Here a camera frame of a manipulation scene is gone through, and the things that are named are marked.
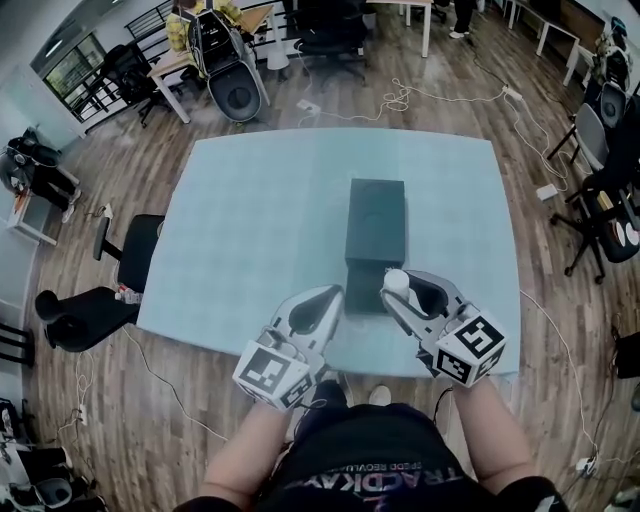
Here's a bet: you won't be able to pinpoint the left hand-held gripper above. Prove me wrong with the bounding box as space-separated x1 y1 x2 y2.
232 284 347 413

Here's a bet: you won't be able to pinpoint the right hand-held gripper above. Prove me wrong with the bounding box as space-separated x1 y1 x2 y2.
381 269 508 389

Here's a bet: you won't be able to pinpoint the small white object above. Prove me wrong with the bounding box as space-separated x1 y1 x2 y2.
383 267 412 302

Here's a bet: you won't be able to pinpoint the dark grey drawer box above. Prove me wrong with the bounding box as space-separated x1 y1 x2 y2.
343 177 407 316

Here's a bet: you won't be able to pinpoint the person's left forearm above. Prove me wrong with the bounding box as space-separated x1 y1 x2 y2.
199 397 296 501

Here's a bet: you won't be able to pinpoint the person's right forearm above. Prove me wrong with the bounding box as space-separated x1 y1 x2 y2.
452 382 534 489

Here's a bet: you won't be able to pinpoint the person's dark trousers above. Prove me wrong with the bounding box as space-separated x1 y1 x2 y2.
310 379 354 416

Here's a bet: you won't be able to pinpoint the light blue tablecloth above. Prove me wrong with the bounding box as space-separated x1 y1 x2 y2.
135 127 521 379

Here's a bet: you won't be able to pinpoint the person's black printed shirt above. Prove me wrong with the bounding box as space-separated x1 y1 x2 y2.
174 402 569 512

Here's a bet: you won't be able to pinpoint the black office chair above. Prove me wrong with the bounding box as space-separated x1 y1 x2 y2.
33 213 167 355
549 164 640 287
282 0 369 90
99 43 167 129

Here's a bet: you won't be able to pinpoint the grey backpack shell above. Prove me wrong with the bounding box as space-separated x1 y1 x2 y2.
188 8 265 124

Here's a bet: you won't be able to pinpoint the grey chair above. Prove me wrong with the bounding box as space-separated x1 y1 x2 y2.
547 102 611 176

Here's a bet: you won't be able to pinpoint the white backpack shell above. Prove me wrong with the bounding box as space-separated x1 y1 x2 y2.
598 81 630 123

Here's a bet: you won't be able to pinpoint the wooden desk white legs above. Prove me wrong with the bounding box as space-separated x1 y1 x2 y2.
363 0 434 59
147 3 275 125

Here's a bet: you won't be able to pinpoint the white bench table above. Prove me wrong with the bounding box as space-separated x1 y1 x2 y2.
501 0 585 87

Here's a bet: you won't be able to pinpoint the dark window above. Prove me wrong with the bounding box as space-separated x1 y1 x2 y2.
29 32 126 135

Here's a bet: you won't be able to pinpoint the black metal railing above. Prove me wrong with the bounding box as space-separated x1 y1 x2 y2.
123 1 176 40

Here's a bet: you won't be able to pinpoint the white cable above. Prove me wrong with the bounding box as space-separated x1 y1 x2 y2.
121 326 232 443
518 288 601 459
381 76 507 115

